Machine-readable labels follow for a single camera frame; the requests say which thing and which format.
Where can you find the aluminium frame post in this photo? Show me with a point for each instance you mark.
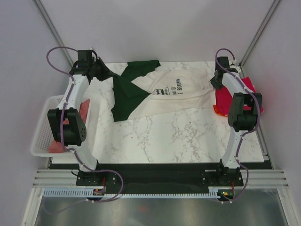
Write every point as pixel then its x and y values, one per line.
pixel 51 27
pixel 264 24

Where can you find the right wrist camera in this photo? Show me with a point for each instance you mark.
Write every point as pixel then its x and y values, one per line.
pixel 235 64

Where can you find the folded orange t-shirt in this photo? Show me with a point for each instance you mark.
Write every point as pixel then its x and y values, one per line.
pixel 220 111

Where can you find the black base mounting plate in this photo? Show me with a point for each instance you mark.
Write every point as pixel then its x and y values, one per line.
pixel 185 177

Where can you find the white plastic basket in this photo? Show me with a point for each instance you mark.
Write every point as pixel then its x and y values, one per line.
pixel 43 136

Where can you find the white green-sleeved Charlie Brown t-shirt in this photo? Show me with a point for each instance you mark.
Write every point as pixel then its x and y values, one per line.
pixel 143 91

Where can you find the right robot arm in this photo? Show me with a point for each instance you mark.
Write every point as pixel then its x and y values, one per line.
pixel 236 99

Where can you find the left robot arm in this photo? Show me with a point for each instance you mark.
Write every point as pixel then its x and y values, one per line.
pixel 72 98

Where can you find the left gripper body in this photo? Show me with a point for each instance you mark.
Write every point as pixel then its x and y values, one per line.
pixel 100 72

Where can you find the left aluminium frame post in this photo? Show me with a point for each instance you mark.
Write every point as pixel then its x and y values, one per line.
pixel 51 27

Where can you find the salmon pink t-shirt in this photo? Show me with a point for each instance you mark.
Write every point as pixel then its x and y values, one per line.
pixel 82 110

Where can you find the folded magenta t-shirt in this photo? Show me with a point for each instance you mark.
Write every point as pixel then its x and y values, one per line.
pixel 223 98

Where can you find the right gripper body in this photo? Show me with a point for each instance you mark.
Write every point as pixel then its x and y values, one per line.
pixel 216 83

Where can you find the right aluminium frame post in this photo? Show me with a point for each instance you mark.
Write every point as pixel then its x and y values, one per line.
pixel 264 24

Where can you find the white slotted cable duct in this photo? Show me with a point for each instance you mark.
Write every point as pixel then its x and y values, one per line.
pixel 94 193

